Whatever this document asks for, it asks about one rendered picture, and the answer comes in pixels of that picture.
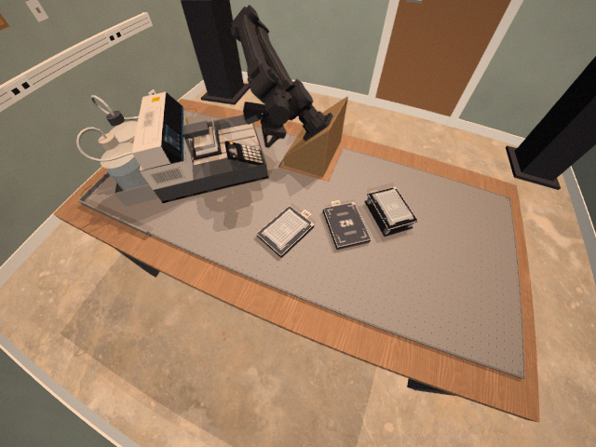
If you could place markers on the white microplate with grid of square wells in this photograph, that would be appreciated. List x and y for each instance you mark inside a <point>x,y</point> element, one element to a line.
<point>384,199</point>
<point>285,228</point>
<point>211,150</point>

